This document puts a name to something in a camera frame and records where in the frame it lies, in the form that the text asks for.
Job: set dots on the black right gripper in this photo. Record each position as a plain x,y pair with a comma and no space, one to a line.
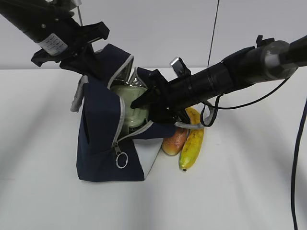
174,94

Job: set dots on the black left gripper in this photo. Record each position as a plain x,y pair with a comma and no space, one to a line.
69,41

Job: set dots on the brown bread roll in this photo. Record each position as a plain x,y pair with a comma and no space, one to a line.
174,144

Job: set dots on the yellow banana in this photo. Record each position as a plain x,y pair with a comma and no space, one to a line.
193,144

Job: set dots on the navy blue lunch bag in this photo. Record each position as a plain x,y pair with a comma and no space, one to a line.
103,154

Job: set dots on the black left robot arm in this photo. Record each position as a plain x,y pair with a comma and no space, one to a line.
50,24

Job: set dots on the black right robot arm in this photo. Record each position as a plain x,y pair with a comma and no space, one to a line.
270,60

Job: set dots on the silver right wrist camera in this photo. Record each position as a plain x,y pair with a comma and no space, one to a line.
179,67

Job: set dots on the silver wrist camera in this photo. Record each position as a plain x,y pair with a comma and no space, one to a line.
179,67
67,4

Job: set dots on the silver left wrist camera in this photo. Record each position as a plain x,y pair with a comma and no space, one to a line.
67,4

